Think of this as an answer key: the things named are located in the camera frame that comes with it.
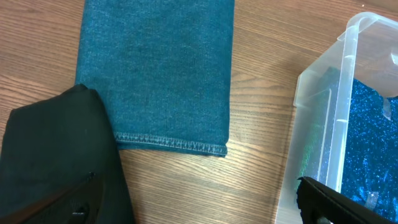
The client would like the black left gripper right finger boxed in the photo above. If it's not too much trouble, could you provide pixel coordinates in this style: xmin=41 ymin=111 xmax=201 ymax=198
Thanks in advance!
xmin=297 ymin=176 xmax=392 ymax=224

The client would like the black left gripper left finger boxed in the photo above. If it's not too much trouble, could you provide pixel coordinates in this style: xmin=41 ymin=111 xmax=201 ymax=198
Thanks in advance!
xmin=1 ymin=172 xmax=104 ymax=224

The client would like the black cloth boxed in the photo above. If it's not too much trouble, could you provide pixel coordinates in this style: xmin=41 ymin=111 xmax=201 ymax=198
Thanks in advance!
xmin=1 ymin=84 xmax=135 ymax=223

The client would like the blue green sequin garment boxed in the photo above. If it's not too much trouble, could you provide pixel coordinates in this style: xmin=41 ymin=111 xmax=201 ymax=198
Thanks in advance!
xmin=296 ymin=67 xmax=397 ymax=222

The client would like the clear plastic storage bin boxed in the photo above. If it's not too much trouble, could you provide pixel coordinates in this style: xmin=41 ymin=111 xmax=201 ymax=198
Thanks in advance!
xmin=275 ymin=12 xmax=397 ymax=223

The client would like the folded blue denim cloth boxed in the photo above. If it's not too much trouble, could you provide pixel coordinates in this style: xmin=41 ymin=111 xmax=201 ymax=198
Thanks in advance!
xmin=75 ymin=0 xmax=234 ymax=157

